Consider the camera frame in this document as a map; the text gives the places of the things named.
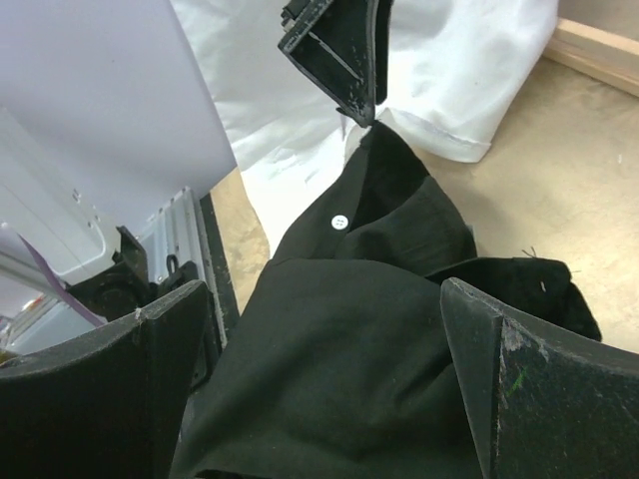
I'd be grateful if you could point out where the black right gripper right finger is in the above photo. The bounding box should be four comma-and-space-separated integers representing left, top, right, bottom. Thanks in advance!
440, 278, 638, 478

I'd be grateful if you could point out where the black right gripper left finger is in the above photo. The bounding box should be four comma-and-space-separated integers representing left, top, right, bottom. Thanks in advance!
1, 281, 209, 478

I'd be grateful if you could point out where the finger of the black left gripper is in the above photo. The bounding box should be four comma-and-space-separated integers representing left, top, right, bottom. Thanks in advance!
373, 0, 394, 105
278, 0, 373, 126

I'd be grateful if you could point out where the black button shirt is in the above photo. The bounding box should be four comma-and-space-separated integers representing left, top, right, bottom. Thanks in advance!
171, 124, 601, 478

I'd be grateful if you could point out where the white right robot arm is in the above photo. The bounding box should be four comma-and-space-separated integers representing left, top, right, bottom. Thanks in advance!
1, 114, 638, 478

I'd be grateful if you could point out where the white hanging shirt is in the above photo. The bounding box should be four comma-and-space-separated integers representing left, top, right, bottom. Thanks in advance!
174, 1, 558, 248

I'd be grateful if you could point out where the wooden clothes rack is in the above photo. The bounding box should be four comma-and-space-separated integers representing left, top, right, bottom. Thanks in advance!
543, 18, 639, 97

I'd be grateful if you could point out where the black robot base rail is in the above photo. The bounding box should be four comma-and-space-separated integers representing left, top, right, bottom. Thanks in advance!
68, 188, 239, 390

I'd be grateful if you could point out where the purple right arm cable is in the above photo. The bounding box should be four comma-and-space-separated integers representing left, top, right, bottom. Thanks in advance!
17, 234, 106, 328

